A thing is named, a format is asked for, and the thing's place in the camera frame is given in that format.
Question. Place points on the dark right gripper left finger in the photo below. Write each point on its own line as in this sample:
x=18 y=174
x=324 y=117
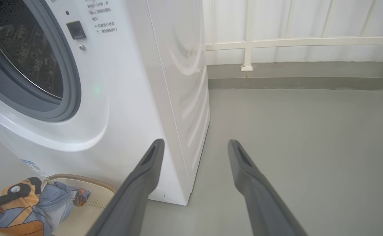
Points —
x=132 y=203

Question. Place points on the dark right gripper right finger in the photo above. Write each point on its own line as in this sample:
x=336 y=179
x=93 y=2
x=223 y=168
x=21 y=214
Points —
x=260 y=203

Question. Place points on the blue orange cartoon print garment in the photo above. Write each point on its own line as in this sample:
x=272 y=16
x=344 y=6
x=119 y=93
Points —
x=30 y=213

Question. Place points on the white front-load washing machine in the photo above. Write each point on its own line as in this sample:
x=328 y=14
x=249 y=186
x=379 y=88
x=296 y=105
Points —
x=129 y=98

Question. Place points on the washing machine drum opening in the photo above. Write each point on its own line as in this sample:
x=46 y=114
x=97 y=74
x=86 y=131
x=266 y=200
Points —
x=21 y=49

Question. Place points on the round white drain filter cover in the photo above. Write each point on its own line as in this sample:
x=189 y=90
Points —
x=157 y=193

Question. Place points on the cream perforated laundry basket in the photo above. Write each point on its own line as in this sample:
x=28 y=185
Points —
x=90 y=209

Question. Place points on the blue energy label sticker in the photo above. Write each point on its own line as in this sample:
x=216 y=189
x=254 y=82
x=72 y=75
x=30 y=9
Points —
x=34 y=167

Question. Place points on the white metal railing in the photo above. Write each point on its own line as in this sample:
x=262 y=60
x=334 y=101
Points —
x=249 y=42

